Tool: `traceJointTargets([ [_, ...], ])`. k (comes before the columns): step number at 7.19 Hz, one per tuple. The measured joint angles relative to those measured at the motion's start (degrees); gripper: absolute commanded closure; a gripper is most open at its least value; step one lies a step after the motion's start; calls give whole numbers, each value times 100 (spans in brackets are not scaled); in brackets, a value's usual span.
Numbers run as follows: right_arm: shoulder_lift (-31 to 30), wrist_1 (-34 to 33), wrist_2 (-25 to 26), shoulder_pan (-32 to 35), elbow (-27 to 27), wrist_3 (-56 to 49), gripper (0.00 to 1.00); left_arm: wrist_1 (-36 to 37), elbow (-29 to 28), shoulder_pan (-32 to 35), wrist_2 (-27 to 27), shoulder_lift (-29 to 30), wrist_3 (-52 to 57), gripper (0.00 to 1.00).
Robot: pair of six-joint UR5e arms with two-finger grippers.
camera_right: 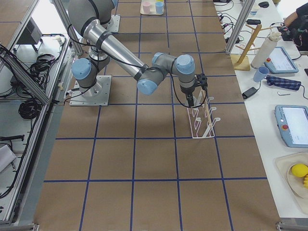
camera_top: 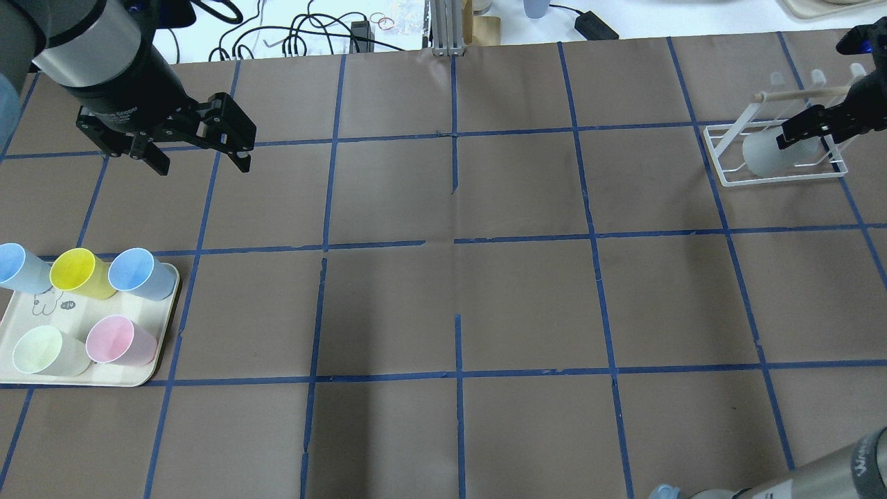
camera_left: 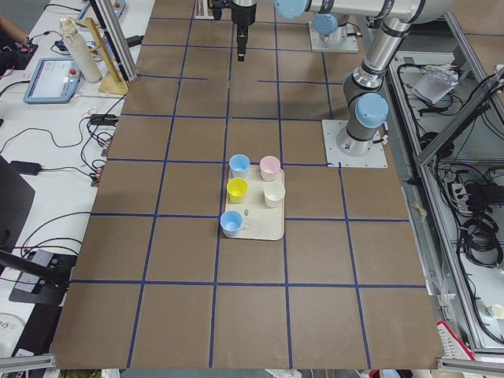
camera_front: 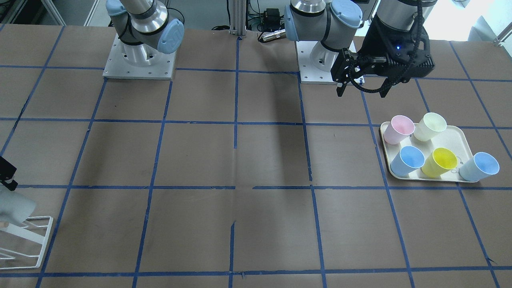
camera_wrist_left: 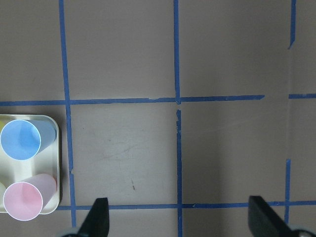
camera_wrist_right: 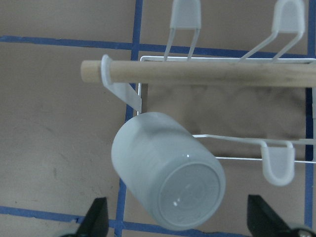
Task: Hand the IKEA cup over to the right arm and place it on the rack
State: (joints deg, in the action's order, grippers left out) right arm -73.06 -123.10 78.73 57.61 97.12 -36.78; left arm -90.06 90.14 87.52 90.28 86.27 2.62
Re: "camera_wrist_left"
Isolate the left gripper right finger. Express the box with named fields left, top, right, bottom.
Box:
left=248, top=196, right=296, bottom=237

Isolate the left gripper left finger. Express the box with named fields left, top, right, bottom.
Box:
left=77, top=197, right=110, bottom=237

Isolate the pink plastic cup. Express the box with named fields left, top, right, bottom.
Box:
left=3, top=173, right=57, bottom=221

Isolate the cream plastic cup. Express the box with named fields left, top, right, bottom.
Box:
left=0, top=183, right=6, bottom=203

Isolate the light blue cup far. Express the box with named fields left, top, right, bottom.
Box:
left=0, top=119, right=57, bottom=160

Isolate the beige plastic tray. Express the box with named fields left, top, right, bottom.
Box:
left=0, top=114, right=61, bottom=215

